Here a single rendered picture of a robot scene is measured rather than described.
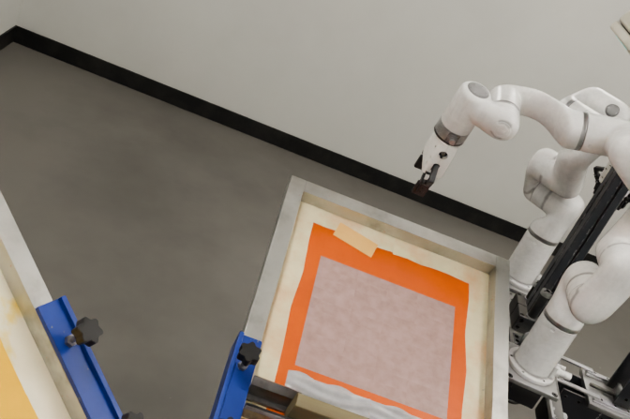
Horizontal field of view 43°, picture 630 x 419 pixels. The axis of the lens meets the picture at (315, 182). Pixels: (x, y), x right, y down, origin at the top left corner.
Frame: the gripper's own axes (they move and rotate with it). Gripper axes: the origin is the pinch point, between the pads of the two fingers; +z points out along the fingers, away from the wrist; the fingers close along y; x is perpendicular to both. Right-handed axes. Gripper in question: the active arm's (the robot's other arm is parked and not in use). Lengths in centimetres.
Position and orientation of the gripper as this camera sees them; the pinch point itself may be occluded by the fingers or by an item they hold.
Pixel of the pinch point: (420, 178)
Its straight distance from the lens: 193.7
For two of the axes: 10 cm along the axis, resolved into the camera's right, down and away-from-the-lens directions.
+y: 1.6, -6.6, 7.3
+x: -9.2, -3.6, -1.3
